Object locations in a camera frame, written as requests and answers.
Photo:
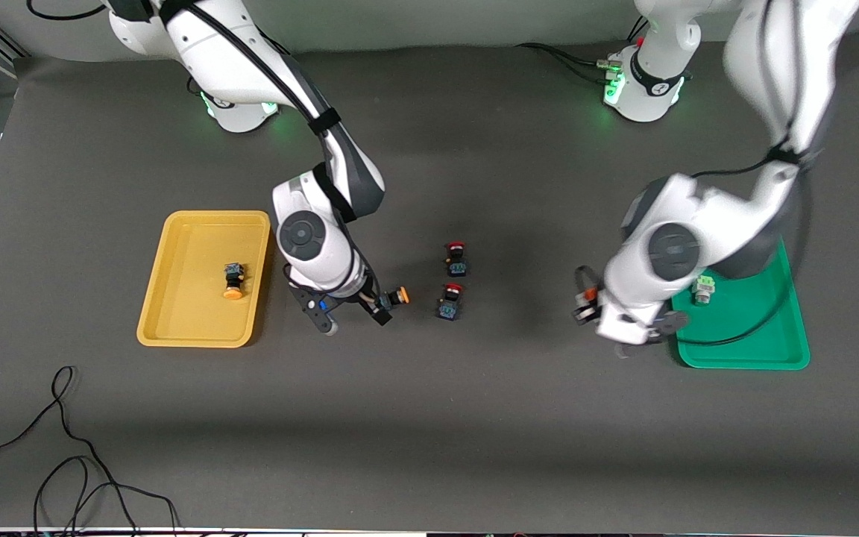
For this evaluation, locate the red push button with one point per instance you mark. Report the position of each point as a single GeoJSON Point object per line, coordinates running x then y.
{"type": "Point", "coordinates": [450, 307]}
{"type": "Point", "coordinates": [457, 262]}

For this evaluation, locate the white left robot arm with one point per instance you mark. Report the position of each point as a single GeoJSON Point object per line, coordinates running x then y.
{"type": "Point", "coordinates": [672, 250]}

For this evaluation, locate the yellow small-cap push button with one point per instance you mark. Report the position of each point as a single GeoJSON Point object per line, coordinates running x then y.
{"type": "Point", "coordinates": [400, 296]}

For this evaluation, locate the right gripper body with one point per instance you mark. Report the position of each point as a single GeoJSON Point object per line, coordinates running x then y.
{"type": "Point", "coordinates": [362, 297]}

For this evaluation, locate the green plastic tray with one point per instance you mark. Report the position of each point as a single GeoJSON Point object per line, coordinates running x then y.
{"type": "Point", "coordinates": [750, 350]}

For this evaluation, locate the yellow wide-cap push button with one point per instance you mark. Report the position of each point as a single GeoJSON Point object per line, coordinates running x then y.
{"type": "Point", "coordinates": [233, 292]}

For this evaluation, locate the green square push button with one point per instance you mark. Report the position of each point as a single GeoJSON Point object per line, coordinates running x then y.
{"type": "Point", "coordinates": [704, 285]}

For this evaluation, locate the yellow plastic tray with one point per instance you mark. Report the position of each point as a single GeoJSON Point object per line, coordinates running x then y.
{"type": "Point", "coordinates": [191, 313]}

